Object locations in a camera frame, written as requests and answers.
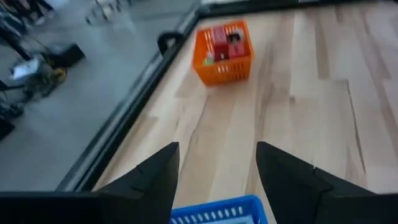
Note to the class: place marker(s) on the pink USB charger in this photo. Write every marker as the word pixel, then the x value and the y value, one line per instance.
pixel 237 51

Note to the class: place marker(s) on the black white USB charger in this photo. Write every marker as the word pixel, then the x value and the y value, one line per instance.
pixel 233 37

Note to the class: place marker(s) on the white paper sheet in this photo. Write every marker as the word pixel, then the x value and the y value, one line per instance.
pixel 23 68

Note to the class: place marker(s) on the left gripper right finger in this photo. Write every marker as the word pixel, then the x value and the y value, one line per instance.
pixel 289 189

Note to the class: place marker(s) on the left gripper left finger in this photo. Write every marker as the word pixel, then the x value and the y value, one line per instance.
pixel 149 193

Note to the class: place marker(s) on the black aluminium table frame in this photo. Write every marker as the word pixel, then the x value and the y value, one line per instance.
pixel 119 124

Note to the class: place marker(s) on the blue plastic basket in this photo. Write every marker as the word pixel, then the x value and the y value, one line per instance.
pixel 217 207

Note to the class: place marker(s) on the black floor box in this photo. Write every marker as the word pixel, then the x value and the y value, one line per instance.
pixel 66 56

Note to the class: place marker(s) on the red multiport USB charger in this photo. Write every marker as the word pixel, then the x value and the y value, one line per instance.
pixel 220 40

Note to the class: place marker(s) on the orange plastic basket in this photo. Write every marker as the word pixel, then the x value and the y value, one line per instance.
pixel 224 76

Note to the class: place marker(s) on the green white USB charger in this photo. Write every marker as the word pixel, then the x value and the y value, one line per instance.
pixel 209 59

